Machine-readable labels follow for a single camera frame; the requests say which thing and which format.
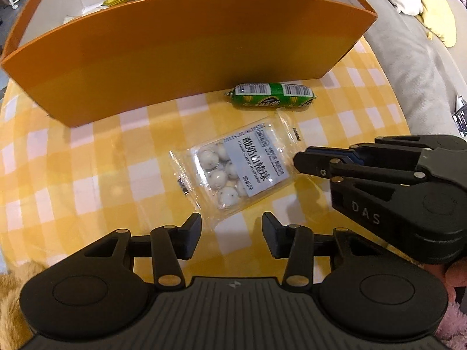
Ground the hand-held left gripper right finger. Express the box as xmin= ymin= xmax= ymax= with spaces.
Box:
xmin=262 ymin=211 xmax=384 ymax=288

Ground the clear packet of white balls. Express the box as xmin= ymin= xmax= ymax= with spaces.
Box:
xmin=170 ymin=115 xmax=303 ymax=223

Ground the yellow checkered tablecloth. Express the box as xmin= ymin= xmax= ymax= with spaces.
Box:
xmin=0 ymin=36 xmax=410 ymax=292

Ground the person's right hand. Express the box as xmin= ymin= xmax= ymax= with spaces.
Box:
xmin=443 ymin=262 xmax=467 ymax=288

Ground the tan fluffy blanket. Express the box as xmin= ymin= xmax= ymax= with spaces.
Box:
xmin=0 ymin=260 xmax=48 ymax=350

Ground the orange cardboard box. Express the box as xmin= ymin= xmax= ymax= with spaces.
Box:
xmin=0 ymin=0 xmax=378 ymax=129

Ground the pink fluffy blanket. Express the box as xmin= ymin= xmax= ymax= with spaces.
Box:
xmin=434 ymin=284 xmax=467 ymax=350

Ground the grey sofa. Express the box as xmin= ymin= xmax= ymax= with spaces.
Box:
xmin=343 ymin=0 xmax=467 ymax=139

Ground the dark printed packet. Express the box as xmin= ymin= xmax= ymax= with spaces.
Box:
xmin=452 ymin=95 xmax=467 ymax=129

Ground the yellow cushion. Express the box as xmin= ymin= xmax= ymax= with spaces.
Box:
xmin=407 ymin=0 xmax=457 ymax=48

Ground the green sausage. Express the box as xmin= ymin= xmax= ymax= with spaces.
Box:
xmin=228 ymin=83 xmax=317 ymax=109

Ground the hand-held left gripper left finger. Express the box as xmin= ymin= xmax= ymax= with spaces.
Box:
xmin=78 ymin=212 xmax=202 ymax=288

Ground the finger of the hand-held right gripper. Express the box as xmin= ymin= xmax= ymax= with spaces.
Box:
xmin=293 ymin=151 xmax=429 ymax=243
xmin=306 ymin=134 xmax=467 ymax=165

